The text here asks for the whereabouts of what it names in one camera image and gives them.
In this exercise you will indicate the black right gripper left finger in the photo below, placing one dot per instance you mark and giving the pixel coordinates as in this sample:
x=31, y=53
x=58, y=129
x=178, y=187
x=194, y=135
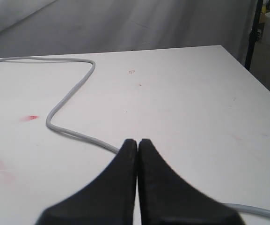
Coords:
x=108, y=200

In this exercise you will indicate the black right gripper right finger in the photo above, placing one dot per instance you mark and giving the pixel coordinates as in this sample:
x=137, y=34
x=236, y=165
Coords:
x=167, y=199

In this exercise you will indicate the black tripod stand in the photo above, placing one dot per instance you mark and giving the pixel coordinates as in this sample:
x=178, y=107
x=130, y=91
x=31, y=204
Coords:
x=253, y=35

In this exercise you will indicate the grey backdrop cloth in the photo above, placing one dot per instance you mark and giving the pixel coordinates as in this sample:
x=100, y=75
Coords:
x=50, y=27

